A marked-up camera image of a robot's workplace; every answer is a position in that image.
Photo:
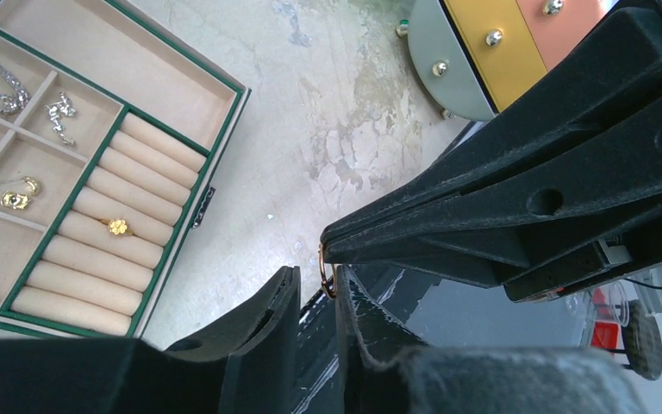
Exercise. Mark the black wheeled cart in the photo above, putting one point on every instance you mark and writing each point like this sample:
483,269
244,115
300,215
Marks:
623,326

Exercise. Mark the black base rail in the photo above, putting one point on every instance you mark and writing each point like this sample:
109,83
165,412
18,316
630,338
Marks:
348,348

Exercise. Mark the green jewelry box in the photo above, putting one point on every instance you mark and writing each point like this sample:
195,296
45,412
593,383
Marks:
97,166

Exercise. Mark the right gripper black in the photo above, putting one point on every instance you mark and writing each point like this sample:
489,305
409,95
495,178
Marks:
559,193

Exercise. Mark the white cylinder orange lid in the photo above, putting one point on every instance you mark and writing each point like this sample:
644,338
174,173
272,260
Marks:
476,58

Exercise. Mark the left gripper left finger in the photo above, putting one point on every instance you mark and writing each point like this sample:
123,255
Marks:
243,362

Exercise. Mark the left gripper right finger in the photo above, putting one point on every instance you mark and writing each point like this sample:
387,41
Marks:
513,380

